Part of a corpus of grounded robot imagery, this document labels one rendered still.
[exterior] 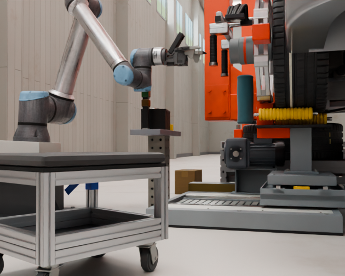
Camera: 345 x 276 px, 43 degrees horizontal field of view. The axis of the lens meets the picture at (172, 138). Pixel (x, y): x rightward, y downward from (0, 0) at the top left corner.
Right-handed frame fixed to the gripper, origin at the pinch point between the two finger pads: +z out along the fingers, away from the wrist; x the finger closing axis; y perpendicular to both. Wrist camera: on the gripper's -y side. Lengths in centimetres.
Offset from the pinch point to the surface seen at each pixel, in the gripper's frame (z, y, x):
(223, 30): 10.4, -7.7, 2.1
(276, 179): 34, 63, 3
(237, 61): 14.9, 3.9, -14.5
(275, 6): 34.9, -13.6, 13.1
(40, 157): -11, 50, 124
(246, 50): 19.8, -0.3, -10.6
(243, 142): 15, 45, -39
